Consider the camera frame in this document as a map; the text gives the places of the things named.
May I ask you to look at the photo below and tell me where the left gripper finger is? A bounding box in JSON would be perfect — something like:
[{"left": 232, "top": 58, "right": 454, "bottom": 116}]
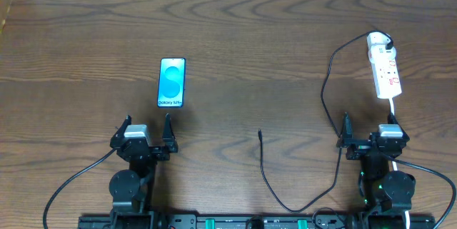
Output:
[
  {"left": 162, "top": 113, "right": 176, "bottom": 144},
  {"left": 113, "top": 115, "right": 131, "bottom": 140}
]

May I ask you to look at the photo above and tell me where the blue Galaxy smartphone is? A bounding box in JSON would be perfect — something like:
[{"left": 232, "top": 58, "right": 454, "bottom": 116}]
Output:
[{"left": 157, "top": 58, "right": 186, "bottom": 108}]

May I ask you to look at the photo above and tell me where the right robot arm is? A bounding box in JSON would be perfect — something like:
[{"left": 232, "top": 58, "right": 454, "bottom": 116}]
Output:
[{"left": 337, "top": 114, "right": 416, "bottom": 228}]

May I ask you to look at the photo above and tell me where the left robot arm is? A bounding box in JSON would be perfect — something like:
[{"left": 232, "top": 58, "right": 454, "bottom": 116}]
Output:
[{"left": 109, "top": 114, "right": 179, "bottom": 228}]

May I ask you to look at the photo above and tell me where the white charger adapter plug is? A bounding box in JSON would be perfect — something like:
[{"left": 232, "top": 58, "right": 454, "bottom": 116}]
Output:
[{"left": 366, "top": 31, "right": 396, "bottom": 53}]

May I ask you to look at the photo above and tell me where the white power strip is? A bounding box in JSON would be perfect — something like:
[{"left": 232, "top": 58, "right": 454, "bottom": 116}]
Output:
[{"left": 368, "top": 44, "right": 402, "bottom": 99}]

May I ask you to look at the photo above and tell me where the white power strip cord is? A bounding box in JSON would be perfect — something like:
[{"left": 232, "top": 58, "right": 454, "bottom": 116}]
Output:
[{"left": 388, "top": 97, "right": 411, "bottom": 229}]

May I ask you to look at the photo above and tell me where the black charging cable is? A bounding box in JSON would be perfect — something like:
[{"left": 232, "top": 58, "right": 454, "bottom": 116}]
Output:
[{"left": 257, "top": 30, "right": 395, "bottom": 214}]

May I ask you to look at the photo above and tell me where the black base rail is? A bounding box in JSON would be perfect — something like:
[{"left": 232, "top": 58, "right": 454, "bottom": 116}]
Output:
[{"left": 77, "top": 213, "right": 437, "bottom": 229}]

